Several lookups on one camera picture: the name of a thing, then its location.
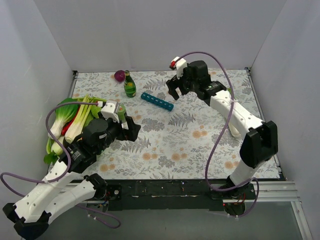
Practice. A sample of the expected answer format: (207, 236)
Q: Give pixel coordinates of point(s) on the green glass bottle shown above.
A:
(129, 85)

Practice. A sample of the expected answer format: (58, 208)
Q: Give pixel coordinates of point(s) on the red chili pepper toy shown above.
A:
(68, 124)

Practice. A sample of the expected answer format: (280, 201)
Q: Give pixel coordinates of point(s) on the napa cabbage on table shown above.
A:
(234, 132)

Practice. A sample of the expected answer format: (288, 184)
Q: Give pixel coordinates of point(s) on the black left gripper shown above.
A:
(126, 129)

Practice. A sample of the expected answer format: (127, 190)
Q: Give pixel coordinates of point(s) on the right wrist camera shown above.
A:
(178, 64)

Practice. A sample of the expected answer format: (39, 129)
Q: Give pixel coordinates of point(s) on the green pill bottle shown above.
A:
(121, 112)

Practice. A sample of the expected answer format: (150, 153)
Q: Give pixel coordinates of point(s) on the teal weekly pill organizer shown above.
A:
(157, 102)

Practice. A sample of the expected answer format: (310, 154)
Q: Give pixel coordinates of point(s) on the celery stalks toy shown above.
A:
(76, 128)

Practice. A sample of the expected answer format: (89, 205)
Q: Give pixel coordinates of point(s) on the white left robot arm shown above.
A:
(33, 214)

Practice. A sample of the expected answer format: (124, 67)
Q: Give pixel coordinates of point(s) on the red onion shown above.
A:
(119, 76)

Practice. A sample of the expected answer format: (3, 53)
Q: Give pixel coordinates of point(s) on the bok choy toy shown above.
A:
(63, 115)

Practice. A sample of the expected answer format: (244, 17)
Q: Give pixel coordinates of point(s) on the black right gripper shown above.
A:
(178, 81)

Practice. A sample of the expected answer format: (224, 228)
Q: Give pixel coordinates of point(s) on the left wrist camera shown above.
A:
(110, 110)

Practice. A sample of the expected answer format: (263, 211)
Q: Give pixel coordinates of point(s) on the small white green vegetable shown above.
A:
(56, 148)

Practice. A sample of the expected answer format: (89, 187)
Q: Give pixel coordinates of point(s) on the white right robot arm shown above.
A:
(259, 138)

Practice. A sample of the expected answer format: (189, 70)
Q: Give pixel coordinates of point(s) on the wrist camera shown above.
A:
(178, 64)
(110, 110)

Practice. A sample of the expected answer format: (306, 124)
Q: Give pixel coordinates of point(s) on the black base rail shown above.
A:
(152, 194)

